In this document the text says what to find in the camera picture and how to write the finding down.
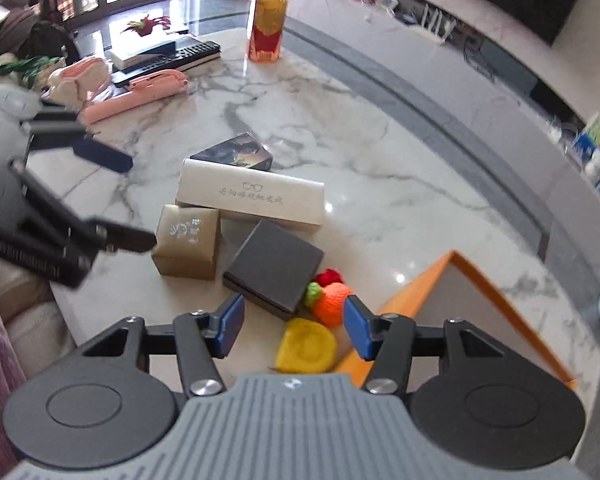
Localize orange knitted fruit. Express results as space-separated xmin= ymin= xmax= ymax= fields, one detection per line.
xmin=303 ymin=281 xmax=356 ymax=330

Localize pink and white bag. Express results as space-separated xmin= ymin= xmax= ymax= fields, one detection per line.
xmin=44 ymin=57 xmax=115 ymax=107

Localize orange storage box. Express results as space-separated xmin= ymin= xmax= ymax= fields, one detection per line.
xmin=332 ymin=250 xmax=579 ymax=392

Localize pink telephone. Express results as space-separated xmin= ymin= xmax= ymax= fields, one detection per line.
xmin=82 ymin=70 xmax=189 ymax=124

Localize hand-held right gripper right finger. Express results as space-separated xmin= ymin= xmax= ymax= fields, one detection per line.
xmin=343 ymin=295 xmax=514 ymax=396

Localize yellow knitted fruit slice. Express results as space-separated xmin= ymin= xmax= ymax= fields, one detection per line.
xmin=274 ymin=317 xmax=339 ymax=374

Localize white glasses case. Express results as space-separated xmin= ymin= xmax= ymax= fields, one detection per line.
xmin=174 ymin=158 xmax=326 ymax=226

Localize green and white bag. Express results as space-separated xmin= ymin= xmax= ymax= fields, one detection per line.
xmin=0 ymin=55 xmax=64 ymax=87

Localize white router with antennas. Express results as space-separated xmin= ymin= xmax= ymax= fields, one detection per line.
xmin=419 ymin=2 xmax=457 ymax=44

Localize red leafy plant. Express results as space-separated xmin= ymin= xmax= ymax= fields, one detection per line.
xmin=122 ymin=13 xmax=172 ymax=37

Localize red knitted fruit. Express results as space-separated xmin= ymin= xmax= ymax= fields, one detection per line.
xmin=313 ymin=269 xmax=345 ymax=289

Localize dark grey square box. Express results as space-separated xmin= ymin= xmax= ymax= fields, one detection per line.
xmin=222 ymin=218 xmax=326 ymax=322

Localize amber drink bottle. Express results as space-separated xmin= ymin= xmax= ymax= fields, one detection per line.
xmin=246 ymin=0 xmax=289 ymax=65

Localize beige sofa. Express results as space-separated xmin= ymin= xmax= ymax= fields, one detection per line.
xmin=0 ymin=249 xmax=77 ymax=381

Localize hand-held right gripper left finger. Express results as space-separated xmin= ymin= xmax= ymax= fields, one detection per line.
xmin=80 ymin=293 xmax=246 ymax=397

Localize black backpack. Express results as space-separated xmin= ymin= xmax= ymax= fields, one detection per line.
xmin=17 ymin=20 xmax=82 ymax=61

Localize dark printed box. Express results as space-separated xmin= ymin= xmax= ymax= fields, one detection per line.
xmin=189 ymin=132 xmax=274 ymax=174

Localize black remote control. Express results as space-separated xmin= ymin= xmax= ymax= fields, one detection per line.
xmin=111 ymin=41 xmax=222 ymax=86

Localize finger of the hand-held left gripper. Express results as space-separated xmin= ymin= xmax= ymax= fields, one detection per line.
xmin=9 ymin=159 xmax=158 ymax=261
xmin=22 ymin=101 xmax=134 ymax=174

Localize tan cardboard gift box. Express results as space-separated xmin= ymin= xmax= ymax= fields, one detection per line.
xmin=151 ymin=203 xmax=222 ymax=281

